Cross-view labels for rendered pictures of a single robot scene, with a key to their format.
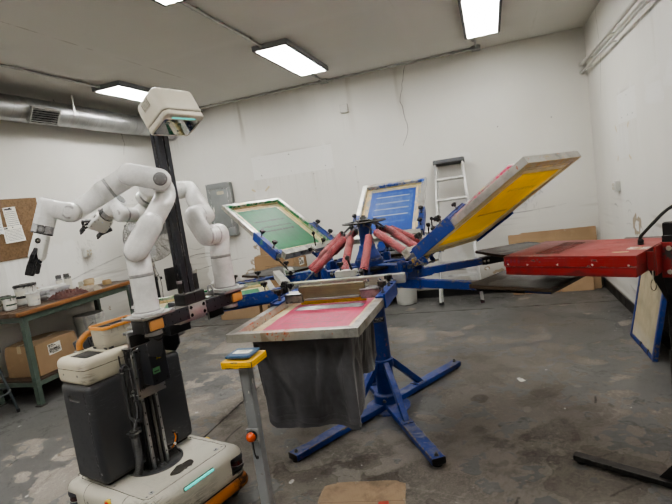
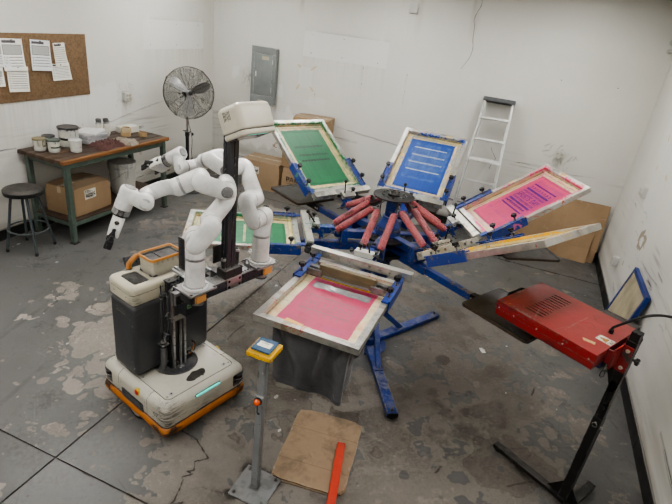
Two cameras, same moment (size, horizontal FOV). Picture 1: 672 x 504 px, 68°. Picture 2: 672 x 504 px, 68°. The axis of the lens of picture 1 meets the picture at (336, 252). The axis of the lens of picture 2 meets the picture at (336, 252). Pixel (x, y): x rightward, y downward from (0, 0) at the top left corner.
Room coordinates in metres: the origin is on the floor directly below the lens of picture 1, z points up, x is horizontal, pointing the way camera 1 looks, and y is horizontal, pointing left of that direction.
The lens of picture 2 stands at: (-0.07, 0.10, 2.40)
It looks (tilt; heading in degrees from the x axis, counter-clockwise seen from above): 25 degrees down; 1
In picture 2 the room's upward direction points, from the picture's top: 8 degrees clockwise
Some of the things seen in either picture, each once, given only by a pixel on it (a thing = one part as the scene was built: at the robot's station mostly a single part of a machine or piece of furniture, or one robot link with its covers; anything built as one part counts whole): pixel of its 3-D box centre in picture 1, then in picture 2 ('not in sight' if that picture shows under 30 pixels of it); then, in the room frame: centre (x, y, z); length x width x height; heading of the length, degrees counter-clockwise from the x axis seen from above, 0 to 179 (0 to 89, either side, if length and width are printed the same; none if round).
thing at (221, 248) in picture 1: (216, 240); (261, 222); (2.36, 0.55, 1.37); 0.13 x 0.10 x 0.16; 160
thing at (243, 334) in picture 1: (320, 310); (333, 299); (2.34, 0.11, 0.97); 0.79 x 0.58 x 0.04; 162
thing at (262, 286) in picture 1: (233, 281); (264, 220); (3.16, 0.67, 1.05); 1.08 x 0.61 x 0.23; 102
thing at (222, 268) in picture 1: (221, 272); (258, 247); (2.38, 0.56, 1.21); 0.16 x 0.13 x 0.15; 56
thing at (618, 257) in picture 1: (588, 256); (566, 322); (2.29, -1.16, 1.06); 0.61 x 0.46 x 0.12; 42
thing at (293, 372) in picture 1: (306, 382); (307, 361); (2.06, 0.20, 0.74); 0.45 x 0.03 x 0.43; 72
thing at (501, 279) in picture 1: (455, 282); (453, 285); (2.85, -0.66, 0.91); 1.34 x 0.40 x 0.08; 42
